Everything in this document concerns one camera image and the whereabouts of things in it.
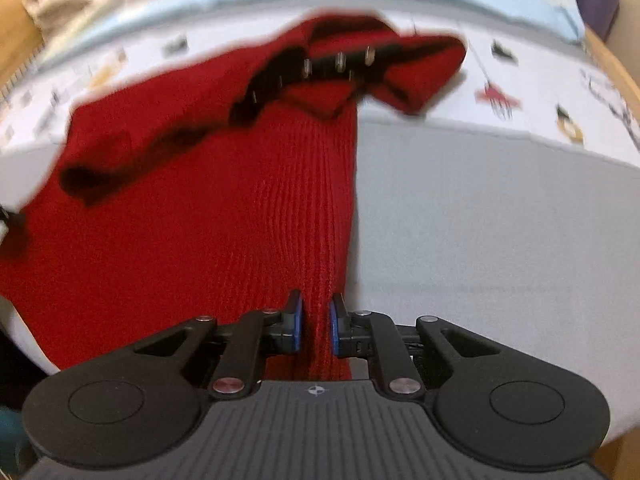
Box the dark red knitted sweater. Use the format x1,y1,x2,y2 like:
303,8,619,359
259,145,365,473
1,14,465,380

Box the grey printed bed sheet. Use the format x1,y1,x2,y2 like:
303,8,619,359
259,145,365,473
0,0,640,449

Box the dark purple object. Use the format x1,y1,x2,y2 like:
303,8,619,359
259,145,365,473
576,0,620,42

